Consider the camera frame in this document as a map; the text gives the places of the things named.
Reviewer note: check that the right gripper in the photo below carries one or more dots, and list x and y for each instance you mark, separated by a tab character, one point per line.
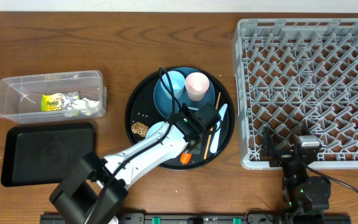
281	156

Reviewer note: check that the light blue bowl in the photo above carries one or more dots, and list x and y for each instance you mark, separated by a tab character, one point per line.
154	129

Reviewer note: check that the white tissue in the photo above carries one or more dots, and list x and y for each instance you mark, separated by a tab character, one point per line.
75	106

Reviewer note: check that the yellow foil snack wrapper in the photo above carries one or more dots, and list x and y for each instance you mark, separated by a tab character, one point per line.
59	101

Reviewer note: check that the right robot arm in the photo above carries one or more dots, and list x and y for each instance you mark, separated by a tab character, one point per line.
308	196

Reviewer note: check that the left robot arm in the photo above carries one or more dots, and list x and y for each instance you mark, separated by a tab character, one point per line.
96	188

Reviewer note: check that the grey plastic dishwasher rack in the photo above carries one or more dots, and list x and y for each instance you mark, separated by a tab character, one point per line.
294	73

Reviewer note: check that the white plastic knife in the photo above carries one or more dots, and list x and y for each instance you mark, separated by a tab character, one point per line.
215	140

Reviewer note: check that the orange carrot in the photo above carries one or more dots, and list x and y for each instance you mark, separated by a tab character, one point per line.
185	157

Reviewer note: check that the dark blue plate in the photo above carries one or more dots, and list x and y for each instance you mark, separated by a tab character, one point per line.
164	104

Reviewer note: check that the pink cup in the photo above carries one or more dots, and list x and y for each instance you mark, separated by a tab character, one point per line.
196	85

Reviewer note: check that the round black serving tray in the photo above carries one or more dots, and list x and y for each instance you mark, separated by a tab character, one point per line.
141	108

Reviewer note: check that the light blue cup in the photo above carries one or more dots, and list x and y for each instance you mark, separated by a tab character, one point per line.
177	81

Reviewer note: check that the brown patterned cookie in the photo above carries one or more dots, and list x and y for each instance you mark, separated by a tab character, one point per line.
140	128

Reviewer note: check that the black rectangular tray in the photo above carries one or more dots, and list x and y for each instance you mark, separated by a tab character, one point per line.
44	154

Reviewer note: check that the clear plastic bin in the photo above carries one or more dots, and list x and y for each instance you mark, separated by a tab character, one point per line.
20	97

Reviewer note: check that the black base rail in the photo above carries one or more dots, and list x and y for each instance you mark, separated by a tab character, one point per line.
249	218

